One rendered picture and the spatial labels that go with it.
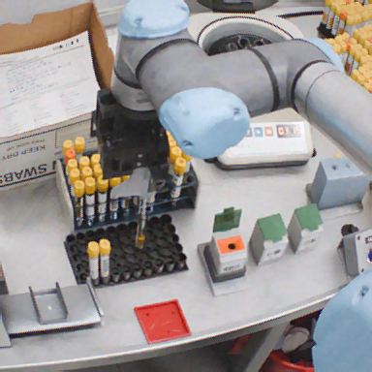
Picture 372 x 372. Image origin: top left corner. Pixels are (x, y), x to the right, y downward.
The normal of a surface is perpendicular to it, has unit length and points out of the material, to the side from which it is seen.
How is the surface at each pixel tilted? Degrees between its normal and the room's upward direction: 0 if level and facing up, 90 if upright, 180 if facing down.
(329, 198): 90
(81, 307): 0
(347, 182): 90
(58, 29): 88
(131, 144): 0
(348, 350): 82
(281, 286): 0
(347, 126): 67
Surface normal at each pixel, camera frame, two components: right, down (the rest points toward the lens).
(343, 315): -0.86, 0.24
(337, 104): -0.68, -0.36
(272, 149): 0.17, -0.16
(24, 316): 0.11, -0.56
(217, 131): 0.44, 0.77
